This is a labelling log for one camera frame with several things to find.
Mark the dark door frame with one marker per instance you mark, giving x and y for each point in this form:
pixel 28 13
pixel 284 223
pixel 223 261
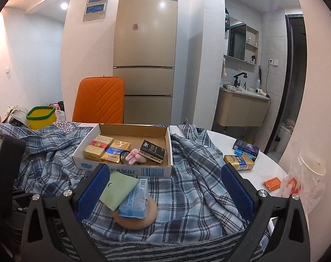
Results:
pixel 286 60

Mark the blue plaid cloth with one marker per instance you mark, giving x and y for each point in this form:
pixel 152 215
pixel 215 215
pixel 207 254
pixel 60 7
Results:
pixel 181 204

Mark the red plastic item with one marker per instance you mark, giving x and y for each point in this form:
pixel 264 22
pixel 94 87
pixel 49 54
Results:
pixel 54 104

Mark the pink plush toy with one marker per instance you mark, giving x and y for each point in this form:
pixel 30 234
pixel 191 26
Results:
pixel 135 157

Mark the white bin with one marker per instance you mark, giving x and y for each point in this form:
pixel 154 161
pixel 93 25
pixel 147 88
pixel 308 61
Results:
pixel 284 136

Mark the hanging beige brush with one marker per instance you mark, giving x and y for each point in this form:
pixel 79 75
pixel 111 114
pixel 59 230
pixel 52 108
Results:
pixel 224 67

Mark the grey striped cloth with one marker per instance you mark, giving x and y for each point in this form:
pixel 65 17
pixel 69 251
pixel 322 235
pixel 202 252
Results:
pixel 176 248

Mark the red and gold cigarette pack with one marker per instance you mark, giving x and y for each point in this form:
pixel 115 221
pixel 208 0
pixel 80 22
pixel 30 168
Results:
pixel 101 141

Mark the black cigarette pack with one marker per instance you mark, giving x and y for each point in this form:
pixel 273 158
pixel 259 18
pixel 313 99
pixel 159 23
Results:
pixel 152 152

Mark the yellow and blue cigarette pack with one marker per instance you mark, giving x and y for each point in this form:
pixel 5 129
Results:
pixel 112 155

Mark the gold blue-banded cigarette pack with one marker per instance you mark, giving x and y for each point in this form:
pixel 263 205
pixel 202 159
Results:
pixel 239 163

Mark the cardboard box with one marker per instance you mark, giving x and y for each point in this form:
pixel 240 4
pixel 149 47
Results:
pixel 154 170

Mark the green pouch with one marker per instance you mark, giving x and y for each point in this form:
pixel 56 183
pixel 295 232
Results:
pixel 117 189

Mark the round wooden coaster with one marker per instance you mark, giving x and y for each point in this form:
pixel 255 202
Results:
pixel 138 222

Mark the green soap box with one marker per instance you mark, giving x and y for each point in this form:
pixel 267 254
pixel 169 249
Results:
pixel 228 86

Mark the orange foil packet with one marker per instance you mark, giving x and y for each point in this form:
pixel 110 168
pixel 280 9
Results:
pixel 272 183

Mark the white hair dryer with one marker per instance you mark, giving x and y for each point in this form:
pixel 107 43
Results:
pixel 261 92

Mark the white wall socket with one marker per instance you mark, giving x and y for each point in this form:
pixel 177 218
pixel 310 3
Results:
pixel 273 62

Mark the yellow bin green rim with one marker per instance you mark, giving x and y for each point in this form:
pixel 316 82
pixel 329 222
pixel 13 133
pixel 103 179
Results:
pixel 41 118

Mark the beige vanity cabinet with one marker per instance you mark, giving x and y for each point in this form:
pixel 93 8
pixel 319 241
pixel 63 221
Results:
pixel 241 109

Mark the orange padded chair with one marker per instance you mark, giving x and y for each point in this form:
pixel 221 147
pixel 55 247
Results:
pixel 100 101

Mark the black faucet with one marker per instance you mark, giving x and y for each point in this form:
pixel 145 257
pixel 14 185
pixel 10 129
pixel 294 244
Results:
pixel 239 79

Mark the dark blue cigarette pack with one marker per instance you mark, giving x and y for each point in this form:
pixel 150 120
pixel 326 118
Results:
pixel 247 145

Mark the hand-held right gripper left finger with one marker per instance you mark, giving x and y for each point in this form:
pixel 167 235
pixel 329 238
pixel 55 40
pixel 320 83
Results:
pixel 93 192

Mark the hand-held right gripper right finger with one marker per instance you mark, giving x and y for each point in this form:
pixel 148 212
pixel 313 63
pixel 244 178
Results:
pixel 237 192

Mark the bathroom mirror cabinet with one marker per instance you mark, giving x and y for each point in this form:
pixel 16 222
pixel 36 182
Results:
pixel 237 41

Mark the orange gold cigarette pack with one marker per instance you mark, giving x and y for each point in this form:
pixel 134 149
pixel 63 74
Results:
pixel 122 144

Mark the blue tissue packet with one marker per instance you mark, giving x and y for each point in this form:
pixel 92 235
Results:
pixel 134 200

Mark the low wall socket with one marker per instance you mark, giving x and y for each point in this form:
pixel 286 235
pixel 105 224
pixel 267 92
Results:
pixel 185 121

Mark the hanging black hair tool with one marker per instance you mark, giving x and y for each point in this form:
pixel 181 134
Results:
pixel 259 75

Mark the ceiling spotlight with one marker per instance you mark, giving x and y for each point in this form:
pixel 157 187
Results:
pixel 64 5

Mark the beige refrigerator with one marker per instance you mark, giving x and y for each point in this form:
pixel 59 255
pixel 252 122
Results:
pixel 145 54

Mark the beige cloth bag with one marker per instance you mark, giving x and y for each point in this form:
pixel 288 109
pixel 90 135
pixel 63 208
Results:
pixel 15 116

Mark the rhinestone sticker sheet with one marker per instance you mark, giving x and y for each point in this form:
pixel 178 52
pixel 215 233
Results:
pixel 64 126

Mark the pink refrigerator sticker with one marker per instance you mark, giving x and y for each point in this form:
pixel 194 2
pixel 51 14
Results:
pixel 135 26

